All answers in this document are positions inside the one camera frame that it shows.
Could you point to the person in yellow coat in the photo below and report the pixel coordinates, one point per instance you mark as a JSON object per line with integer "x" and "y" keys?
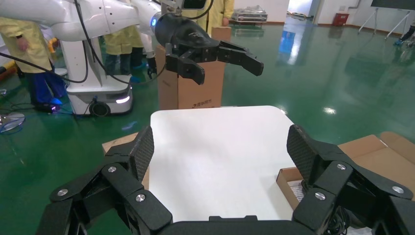
{"x": 223, "y": 9}

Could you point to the cardboard storage box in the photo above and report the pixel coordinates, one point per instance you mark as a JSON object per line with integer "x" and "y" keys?
{"x": 382, "y": 159}

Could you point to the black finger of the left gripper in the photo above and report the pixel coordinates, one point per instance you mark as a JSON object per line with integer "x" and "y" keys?
{"x": 186, "y": 66}
{"x": 240, "y": 56}

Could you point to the white wheeled robot with light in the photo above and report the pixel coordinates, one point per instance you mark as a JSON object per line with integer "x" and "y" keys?
{"x": 97, "y": 94}

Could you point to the tall brown cardboard carton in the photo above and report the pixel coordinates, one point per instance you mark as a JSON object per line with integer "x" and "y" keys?
{"x": 194, "y": 94}

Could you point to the seated person beige shirt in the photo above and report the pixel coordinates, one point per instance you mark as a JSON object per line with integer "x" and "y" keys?
{"x": 407, "y": 34}

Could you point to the brown cardboard sheet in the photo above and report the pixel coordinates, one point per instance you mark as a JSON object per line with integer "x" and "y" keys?
{"x": 118, "y": 142}

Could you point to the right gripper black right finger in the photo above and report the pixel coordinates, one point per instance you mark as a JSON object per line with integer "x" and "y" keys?
{"x": 334, "y": 181}

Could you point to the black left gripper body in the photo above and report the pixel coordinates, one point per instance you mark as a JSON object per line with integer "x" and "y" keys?
{"x": 184, "y": 32}

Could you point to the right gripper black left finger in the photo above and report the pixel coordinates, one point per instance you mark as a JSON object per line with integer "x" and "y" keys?
{"x": 123, "y": 181}

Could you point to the red box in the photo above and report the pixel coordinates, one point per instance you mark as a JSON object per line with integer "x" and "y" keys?
{"x": 340, "y": 19}

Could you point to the round metal disc base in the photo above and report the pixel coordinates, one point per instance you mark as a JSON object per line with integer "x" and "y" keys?
{"x": 11, "y": 121}

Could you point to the black flight cases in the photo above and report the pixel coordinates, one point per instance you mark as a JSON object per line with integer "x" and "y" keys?
{"x": 249, "y": 14}

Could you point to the black screen on white tripod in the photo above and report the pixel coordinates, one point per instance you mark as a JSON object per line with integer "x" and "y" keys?
{"x": 392, "y": 4}

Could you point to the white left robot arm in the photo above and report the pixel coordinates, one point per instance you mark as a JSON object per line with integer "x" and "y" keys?
{"x": 97, "y": 16}

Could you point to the person yellow coat dark trousers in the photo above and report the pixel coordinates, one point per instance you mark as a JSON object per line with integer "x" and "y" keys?
{"x": 120, "y": 42}

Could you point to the person yellow coat blue trousers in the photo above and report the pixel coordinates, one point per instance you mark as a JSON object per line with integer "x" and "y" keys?
{"x": 32, "y": 48}

